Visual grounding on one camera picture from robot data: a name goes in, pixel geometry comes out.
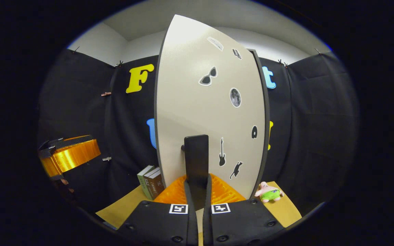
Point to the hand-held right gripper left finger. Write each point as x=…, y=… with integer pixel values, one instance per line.
x=192, y=222

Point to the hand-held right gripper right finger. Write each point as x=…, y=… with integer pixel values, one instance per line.
x=206, y=222

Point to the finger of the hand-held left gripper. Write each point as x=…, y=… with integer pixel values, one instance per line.
x=74, y=140
x=74, y=157

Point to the beige cabinet door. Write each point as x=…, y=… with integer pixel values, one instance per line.
x=183, y=102

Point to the white clip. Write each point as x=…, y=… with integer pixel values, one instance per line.
x=107, y=158

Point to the brown book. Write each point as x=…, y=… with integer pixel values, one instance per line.
x=156, y=184

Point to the green book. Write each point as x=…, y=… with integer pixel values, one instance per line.
x=144, y=184

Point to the pink starfish plush toy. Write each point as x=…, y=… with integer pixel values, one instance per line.
x=268, y=194

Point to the black backdrop cloth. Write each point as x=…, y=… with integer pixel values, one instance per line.
x=320, y=136

